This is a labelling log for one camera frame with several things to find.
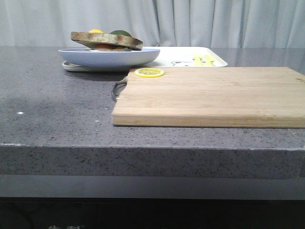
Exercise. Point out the yellow lemon left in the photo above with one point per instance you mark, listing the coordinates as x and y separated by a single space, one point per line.
96 31

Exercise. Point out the yellow lemon slice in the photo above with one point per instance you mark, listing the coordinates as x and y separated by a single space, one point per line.
149 72

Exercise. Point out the wooden cutting board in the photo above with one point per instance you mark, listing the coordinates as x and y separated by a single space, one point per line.
262 97

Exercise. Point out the yellow plastic fork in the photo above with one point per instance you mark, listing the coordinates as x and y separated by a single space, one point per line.
197 60

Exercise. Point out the grey curtain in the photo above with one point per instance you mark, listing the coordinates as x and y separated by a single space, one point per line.
207 23

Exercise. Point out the metal cutting board handle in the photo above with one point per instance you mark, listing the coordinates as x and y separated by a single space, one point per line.
117 88

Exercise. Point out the green lime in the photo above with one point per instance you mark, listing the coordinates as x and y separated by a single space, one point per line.
121 32

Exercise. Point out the yellow plastic knife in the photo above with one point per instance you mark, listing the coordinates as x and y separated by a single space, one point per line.
209 60

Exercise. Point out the cream white serving tray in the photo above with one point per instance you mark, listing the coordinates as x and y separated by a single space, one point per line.
168 56

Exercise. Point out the bread slice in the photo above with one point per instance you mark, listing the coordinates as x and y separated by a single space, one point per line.
117 49
90 40

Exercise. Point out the light blue round plate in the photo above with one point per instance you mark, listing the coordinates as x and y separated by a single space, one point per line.
108 59

